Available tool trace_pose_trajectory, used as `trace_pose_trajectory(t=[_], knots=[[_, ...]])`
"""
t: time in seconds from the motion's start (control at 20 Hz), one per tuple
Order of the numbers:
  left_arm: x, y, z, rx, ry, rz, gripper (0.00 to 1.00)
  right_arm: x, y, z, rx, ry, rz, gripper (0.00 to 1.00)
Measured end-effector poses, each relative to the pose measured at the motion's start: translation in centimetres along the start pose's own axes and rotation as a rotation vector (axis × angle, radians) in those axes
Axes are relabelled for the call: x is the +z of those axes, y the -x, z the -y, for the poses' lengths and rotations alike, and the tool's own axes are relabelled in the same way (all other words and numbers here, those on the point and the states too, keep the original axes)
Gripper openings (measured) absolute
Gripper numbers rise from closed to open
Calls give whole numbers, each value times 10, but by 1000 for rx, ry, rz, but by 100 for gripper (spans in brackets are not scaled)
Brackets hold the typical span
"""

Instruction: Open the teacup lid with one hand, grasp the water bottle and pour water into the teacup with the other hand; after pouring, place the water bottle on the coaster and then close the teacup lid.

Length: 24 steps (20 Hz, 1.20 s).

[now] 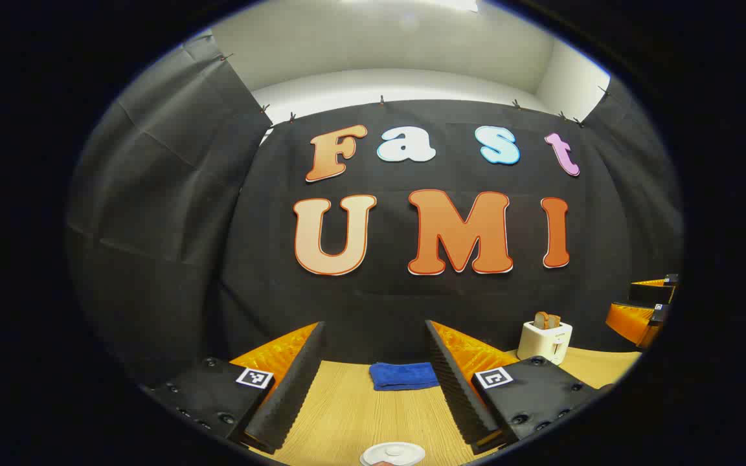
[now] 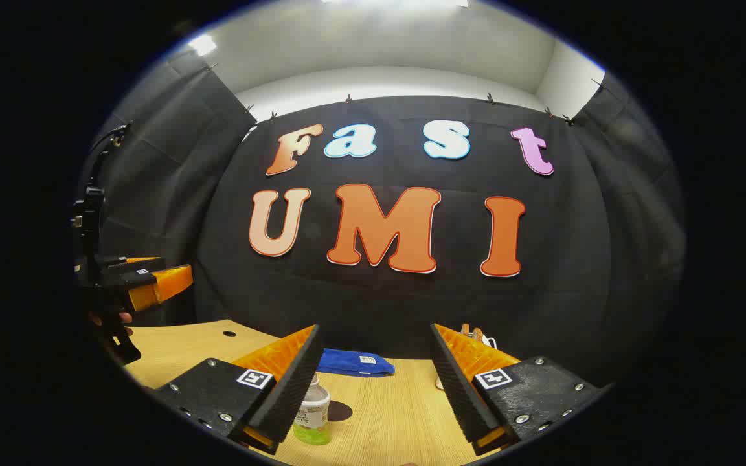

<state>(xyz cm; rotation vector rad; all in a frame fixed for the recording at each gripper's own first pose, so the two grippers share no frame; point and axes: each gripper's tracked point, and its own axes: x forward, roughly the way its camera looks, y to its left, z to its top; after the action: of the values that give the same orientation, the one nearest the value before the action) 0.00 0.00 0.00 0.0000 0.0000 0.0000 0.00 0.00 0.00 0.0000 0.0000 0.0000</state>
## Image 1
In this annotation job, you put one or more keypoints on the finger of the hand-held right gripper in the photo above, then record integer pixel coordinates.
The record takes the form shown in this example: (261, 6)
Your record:
(651, 291)
(632, 320)

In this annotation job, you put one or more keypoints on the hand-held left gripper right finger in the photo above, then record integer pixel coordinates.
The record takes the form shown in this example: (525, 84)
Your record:
(457, 395)

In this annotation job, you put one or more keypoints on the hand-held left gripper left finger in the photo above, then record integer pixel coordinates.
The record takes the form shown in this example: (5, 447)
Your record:
(289, 395)

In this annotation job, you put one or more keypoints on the white teacup lid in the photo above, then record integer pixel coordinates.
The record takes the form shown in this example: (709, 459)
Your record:
(395, 451)

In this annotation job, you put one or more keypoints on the white teacup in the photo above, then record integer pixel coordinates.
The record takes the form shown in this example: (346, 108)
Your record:
(366, 457)

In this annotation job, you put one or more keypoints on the blue towel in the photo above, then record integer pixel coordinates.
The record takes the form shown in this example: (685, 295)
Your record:
(405, 375)

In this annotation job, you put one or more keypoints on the brown bread slice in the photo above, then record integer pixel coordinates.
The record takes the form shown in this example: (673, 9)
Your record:
(541, 320)
(554, 321)

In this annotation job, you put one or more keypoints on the white toaster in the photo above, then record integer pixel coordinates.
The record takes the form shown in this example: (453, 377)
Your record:
(544, 343)

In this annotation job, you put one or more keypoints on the black backdrop cloth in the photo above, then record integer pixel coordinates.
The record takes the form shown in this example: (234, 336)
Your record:
(386, 304)

